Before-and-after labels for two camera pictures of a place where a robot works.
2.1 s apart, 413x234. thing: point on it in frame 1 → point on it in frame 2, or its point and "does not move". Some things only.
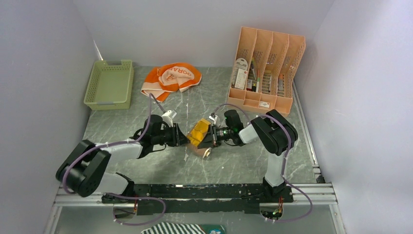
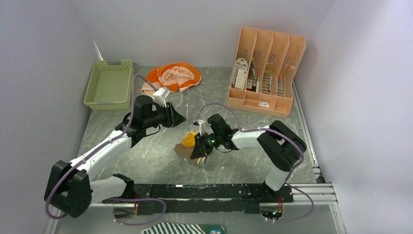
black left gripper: (178, 138) → (173, 118)
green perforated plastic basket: (110, 86) does not move
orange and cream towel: (161, 81) does not move
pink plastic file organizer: (265, 65) does not move
